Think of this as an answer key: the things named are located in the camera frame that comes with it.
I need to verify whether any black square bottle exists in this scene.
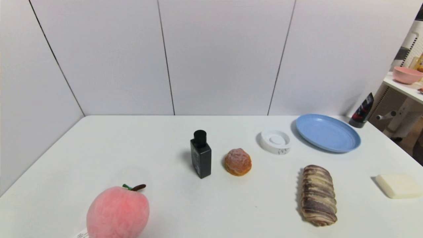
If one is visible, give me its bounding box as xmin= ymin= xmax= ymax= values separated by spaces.
xmin=190 ymin=130 xmax=212 ymax=179

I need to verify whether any blue plate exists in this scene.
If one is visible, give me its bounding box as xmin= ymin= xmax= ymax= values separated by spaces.
xmin=295 ymin=114 xmax=361 ymax=153

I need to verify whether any round brown sugared bun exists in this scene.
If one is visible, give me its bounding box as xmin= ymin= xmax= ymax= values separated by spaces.
xmin=224 ymin=148 xmax=252 ymax=177

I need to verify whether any white round container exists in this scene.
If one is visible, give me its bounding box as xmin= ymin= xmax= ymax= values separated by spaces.
xmin=260 ymin=130 xmax=291 ymax=155

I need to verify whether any brown striped bread loaf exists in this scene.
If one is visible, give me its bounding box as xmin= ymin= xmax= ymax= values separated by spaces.
xmin=300 ymin=165 xmax=338 ymax=227

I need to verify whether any pink plush peach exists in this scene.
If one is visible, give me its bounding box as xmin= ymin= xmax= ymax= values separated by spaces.
xmin=75 ymin=184 xmax=150 ymax=238

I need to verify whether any black red tube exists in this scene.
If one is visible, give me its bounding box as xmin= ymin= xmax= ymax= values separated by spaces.
xmin=349 ymin=92 xmax=375 ymax=129

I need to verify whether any white side table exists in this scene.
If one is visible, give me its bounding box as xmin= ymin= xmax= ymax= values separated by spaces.
xmin=368 ymin=71 xmax=423 ymax=140

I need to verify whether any cream square soap block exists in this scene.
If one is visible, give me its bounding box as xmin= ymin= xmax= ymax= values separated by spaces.
xmin=375 ymin=174 xmax=423 ymax=199

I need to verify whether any pink bowl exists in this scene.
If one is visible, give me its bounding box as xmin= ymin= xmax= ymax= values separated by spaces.
xmin=393 ymin=66 xmax=423 ymax=85

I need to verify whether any white pegboard panel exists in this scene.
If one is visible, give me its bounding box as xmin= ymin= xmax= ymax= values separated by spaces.
xmin=391 ymin=20 xmax=423 ymax=72

